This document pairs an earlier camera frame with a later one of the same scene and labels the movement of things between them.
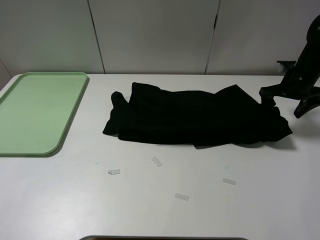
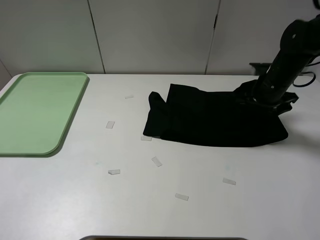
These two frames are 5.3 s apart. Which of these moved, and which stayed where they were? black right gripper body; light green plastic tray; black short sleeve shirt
Moved: black right gripper body; black short sleeve shirt
Stayed: light green plastic tray
